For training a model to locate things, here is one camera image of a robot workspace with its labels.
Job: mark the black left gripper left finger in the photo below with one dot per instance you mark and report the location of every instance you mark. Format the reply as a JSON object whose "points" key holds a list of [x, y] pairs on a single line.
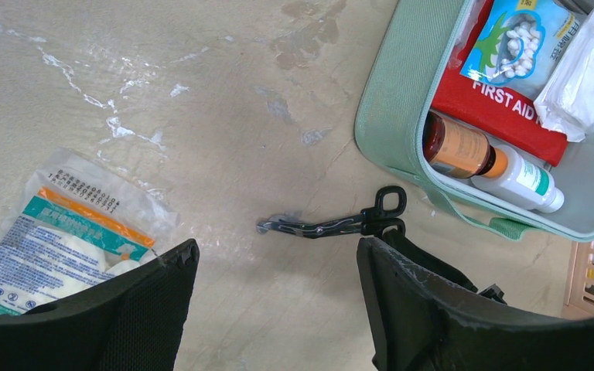
{"points": [[131, 322]]}

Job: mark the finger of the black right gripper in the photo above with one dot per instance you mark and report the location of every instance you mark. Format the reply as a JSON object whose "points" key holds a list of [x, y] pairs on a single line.
{"points": [[404, 246]]}

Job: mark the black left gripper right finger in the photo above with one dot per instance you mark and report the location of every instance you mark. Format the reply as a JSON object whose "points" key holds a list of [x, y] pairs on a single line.
{"points": [[419, 320]]}

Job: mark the black handled scissors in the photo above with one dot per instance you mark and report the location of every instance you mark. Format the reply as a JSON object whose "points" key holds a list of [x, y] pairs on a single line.
{"points": [[389, 203]]}

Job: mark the brown glass medicine bottle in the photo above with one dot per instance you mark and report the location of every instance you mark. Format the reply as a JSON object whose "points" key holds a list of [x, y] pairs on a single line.
{"points": [[460, 152]]}

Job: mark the white bottle green label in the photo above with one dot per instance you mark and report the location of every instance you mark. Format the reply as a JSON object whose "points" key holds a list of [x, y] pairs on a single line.
{"points": [[520, 182]]}

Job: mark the red first aid pouch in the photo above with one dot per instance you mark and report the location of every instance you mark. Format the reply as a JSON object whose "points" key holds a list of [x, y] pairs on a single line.
{"points": [[499, 111]]}

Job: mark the blue wet wipes packet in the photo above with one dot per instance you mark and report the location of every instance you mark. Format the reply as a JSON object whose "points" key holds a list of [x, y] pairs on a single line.
{"points": [[520, 44]]}

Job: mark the white gauze packets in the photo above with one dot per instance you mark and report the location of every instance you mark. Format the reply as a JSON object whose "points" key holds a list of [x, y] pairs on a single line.
{"points": [[566, 103]]}

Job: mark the bandage box in bag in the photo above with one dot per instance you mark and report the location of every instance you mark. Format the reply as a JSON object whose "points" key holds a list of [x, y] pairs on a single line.
{"points": [[77, 225]]}

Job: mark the mint green open case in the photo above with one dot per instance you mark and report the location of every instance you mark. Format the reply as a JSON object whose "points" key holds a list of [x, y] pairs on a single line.
{"points": [[390, 122]]}

